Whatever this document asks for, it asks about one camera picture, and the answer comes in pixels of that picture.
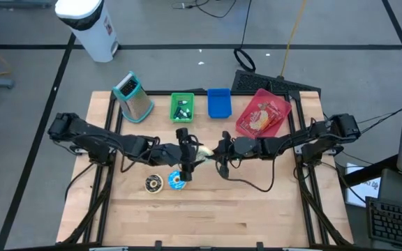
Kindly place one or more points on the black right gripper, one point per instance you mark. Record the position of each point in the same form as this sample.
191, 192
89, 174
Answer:
244, 148

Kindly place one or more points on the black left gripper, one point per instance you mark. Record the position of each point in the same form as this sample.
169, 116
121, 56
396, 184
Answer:
171, 155

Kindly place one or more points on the white tape roll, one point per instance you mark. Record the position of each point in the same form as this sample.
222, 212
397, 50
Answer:
204, 153

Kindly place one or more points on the blue iced toy donut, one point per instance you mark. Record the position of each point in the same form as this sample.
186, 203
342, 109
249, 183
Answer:
174, 181

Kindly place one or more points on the tape roll with dark centre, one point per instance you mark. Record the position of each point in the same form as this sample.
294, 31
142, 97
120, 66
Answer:
153, 184

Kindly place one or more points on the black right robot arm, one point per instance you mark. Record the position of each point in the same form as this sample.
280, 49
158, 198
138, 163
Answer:
309, 137

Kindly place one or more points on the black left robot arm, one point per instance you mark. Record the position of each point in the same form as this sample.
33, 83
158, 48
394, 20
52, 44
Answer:
82, 129

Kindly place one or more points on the pink translucent plastic bin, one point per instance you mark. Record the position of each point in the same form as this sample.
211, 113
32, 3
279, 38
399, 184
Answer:
246, 129

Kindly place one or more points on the blue plastic basket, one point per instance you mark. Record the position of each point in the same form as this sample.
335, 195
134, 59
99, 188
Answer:
219, 102

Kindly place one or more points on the green plastic basket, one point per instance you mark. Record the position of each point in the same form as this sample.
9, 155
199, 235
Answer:
173, 104

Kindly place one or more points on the black perforated panel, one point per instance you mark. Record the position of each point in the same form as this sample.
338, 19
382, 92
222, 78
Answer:
257, 83

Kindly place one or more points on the teal metal box grater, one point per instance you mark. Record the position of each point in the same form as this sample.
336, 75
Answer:
134, 101

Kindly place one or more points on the white paper sheet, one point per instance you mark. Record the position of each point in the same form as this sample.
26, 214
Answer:
361, 191

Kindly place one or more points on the black desk beam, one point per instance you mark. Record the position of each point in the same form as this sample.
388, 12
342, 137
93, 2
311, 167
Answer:
368, 171

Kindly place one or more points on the white trash can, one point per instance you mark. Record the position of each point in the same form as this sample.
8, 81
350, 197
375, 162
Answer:
86, 24

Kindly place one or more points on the black keyboard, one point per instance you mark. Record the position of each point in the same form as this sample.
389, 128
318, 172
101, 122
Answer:
396, 223

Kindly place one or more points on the black aluminium table frame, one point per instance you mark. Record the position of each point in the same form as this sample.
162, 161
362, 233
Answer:
162, 93

